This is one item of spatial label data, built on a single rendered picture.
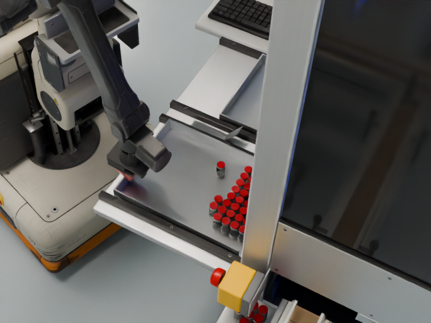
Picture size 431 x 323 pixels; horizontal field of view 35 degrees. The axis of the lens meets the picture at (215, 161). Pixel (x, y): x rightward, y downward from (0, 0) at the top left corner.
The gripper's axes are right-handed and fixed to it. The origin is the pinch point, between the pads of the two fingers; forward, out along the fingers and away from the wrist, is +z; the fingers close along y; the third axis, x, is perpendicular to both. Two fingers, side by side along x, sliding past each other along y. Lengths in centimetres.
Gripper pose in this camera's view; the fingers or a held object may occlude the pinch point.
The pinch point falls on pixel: (131, 177)
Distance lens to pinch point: 170.7
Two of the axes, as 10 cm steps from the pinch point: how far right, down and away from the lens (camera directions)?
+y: 8.7, 4.5, -1.9
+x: 4.8, -7.0, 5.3
